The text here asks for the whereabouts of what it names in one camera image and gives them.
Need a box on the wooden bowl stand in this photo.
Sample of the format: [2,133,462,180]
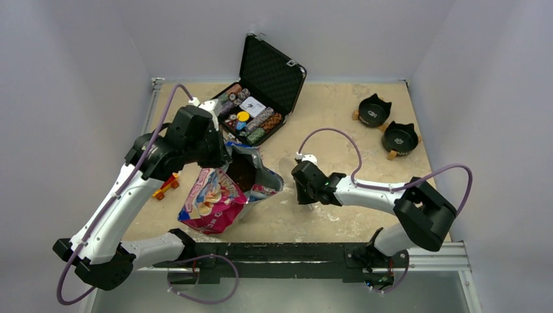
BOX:
[351,110,422,161]

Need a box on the red yellow toy block car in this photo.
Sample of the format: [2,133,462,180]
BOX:
[152,173,180,201]

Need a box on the far black cat bowl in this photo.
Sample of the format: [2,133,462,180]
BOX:
[358,93,392,128]

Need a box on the black cat bowl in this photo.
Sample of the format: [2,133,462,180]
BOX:
[381,121,420,157]
[358,93,392,128]

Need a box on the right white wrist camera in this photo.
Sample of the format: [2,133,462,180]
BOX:
[295,153,318,165]

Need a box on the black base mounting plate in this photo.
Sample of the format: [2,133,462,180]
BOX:
[153,243,409,287]

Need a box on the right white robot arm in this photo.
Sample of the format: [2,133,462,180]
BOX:
[291,160,457,265]

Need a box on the pink blue pet food bag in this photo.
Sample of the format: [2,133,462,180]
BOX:
[177,142,284,235]

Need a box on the black poker chip case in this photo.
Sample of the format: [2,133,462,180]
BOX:
[212,33,307,146]

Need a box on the near black cat bowl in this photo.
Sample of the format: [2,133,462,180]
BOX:
[381,121,420,157]

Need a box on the white card box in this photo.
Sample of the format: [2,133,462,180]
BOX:
[239,97,266,118]

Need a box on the yellow round chip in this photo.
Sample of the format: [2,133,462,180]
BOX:
[237,111,250,123]

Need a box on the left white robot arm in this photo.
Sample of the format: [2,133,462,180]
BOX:
[53,100,230,291]

